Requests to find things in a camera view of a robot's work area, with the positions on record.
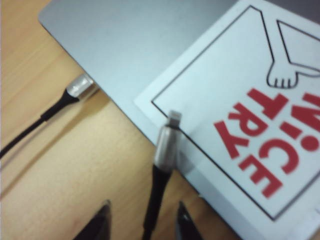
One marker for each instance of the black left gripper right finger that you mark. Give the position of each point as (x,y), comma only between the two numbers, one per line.
(186,225)

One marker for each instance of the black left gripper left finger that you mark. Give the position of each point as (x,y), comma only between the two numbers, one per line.
(95,225)

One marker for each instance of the white Nice Try sticker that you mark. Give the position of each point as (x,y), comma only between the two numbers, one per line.
(220,100)

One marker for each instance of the silver Dell laptop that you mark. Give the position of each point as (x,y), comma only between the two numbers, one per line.
(120,45)

